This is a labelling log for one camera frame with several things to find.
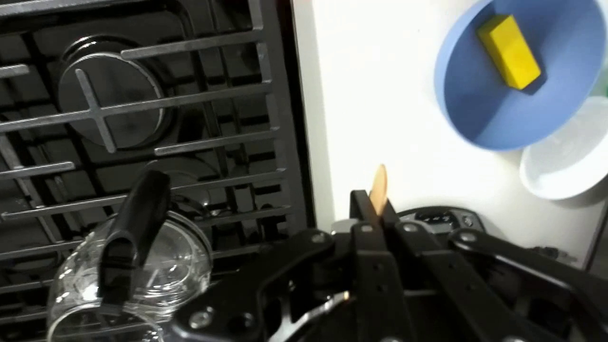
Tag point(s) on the yellow sponge block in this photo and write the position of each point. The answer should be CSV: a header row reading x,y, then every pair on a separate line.
x,y
511,49

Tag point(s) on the blue bowl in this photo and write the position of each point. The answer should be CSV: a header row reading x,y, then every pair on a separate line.
x,y
524,120

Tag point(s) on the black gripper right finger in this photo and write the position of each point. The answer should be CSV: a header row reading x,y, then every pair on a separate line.
x,y
443,277

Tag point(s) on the white bowl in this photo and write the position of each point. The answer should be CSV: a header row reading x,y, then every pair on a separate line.
x,y
570,163

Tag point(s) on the stainless steel gas stove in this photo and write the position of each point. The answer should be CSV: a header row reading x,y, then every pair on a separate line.
x,y
158,114

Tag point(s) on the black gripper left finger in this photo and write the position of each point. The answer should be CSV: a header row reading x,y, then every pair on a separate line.
x,y
370,266

